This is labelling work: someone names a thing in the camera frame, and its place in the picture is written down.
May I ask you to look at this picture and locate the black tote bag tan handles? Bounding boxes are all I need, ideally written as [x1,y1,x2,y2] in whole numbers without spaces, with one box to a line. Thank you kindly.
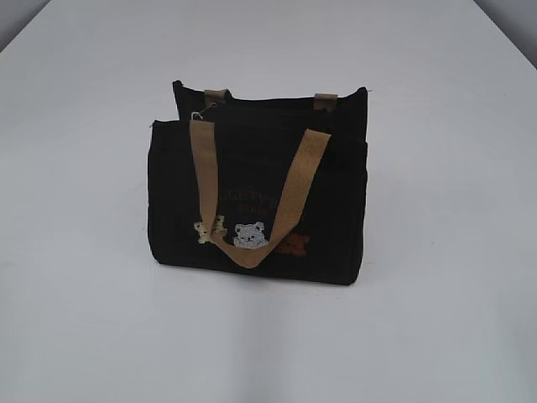
[148,81,368,285]

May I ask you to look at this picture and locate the silver zipper pull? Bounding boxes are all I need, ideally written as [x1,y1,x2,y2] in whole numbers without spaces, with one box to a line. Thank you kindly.
[199,102,218,115]

